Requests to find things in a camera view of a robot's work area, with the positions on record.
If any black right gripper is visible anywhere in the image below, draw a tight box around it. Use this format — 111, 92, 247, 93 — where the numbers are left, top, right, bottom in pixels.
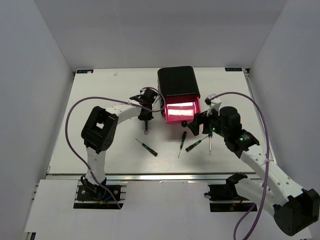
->
187, 105, 229, 138

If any silver combination wrench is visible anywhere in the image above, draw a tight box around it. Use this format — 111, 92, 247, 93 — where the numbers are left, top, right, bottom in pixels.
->
144, 120, 149, 135

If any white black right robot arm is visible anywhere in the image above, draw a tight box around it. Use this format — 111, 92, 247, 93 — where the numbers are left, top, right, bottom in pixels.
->
188, 106, 320, 237

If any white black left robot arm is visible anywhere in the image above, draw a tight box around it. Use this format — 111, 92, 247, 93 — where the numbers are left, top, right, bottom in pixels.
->
81, 88, 158, 200

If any small black green screwdriver centre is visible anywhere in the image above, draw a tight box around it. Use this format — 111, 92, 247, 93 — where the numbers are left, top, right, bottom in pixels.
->
178, 131, 187, 158

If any small black green screwdriver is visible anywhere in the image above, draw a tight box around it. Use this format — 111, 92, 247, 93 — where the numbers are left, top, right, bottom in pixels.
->
185, 136, 207, 153
136, 139, 158, 157
178, 131, 187, 158

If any pink middle drawer black knob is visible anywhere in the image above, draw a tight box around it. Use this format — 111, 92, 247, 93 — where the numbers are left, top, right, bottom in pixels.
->
160, 98, 165, 117

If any black drawer cabinet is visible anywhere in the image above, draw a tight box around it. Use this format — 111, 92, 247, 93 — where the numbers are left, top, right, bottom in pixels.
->
157, 66, 201, 98

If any small black green screwdriver right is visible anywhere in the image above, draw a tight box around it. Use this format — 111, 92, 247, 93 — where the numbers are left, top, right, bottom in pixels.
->
185, 136, 207, 153

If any small black green screwdriver left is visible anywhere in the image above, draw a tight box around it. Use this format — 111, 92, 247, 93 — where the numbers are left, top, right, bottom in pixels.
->
136, 139, 158, 157

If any blue label sticker right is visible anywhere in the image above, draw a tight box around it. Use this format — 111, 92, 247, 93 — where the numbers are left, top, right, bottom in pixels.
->
224, 67, 243, 72

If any blue label sticker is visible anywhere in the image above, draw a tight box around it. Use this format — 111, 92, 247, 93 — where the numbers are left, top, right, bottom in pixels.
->
224, 67, 243, 72
76, 69, 94, 74

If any blue label sticker left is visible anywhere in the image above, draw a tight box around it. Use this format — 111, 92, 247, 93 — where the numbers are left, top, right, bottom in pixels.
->
76, 69, 94, 74

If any large green handled screwdriver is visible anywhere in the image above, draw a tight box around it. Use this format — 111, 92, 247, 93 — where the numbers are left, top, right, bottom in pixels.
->
208, 131, 213, 155

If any aluminium right side rail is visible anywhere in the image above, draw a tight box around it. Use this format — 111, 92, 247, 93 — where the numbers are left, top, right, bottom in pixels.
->
243, 69, 271, 154

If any aluminium rail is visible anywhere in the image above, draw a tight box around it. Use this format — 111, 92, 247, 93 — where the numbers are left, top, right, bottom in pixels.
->
46, 172, 268, 183
243, 69, 271, 154

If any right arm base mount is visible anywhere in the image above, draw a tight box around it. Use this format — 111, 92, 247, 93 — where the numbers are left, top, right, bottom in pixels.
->
203, 172, 257, 213

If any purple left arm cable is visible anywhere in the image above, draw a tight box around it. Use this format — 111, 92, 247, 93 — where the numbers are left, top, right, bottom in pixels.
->
64, 86, 166, 210

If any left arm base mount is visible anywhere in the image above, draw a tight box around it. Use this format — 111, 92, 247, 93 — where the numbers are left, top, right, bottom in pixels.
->
73, 175, 126, 210

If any aluminium front rail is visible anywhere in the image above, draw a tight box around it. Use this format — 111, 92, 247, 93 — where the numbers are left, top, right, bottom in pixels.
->
46, 172, 268, 183

